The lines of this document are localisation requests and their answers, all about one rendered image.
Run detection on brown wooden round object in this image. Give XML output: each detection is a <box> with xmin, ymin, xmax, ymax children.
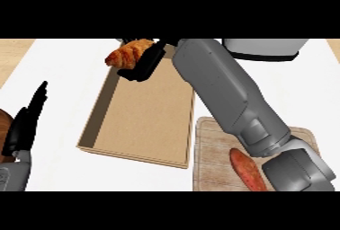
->
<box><xmin>0</xmin><ymin>109</ymin><xmax>16</xmax><ymax>151</ymax></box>

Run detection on open cardboard box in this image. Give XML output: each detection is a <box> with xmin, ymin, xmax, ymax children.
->
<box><xmin>75</xmin><ymin>44</ymin><xmax>196</xmax><ymax>170</ymax></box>

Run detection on pale wooden cutting board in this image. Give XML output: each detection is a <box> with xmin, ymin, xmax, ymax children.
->
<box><xmin>192</xmin><ymin>116</ymin><xmax>320</xmax><ymax>192</ymax></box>

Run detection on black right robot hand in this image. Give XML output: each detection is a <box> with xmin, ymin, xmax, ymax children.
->
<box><xmin>115</xmin><ymin>38</ymin><xmax>178</xmax><ymax>83</ymax></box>

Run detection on orange sweet potato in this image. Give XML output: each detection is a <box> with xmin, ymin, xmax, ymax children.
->
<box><xmin>229</xmin><ymin>147</ymin><xmax>269</xmax><ymax>192</ymax></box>

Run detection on white and black appliance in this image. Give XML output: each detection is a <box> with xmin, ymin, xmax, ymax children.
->
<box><xmin>220</xmin><ymin>38</ymin><xmax>309</xmax><ymax>63</ymax></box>

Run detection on golden brown croissant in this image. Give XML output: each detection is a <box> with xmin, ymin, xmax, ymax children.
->
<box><xmin>103</xmin><ymin>39</ymin><xmax>156</xmax><ymax>70</ymax></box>

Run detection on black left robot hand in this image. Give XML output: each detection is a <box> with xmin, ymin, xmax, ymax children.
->
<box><xmin>0</xmin><ymin>80</ymin><xmax>48</xmax><ymax>157</ymax></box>

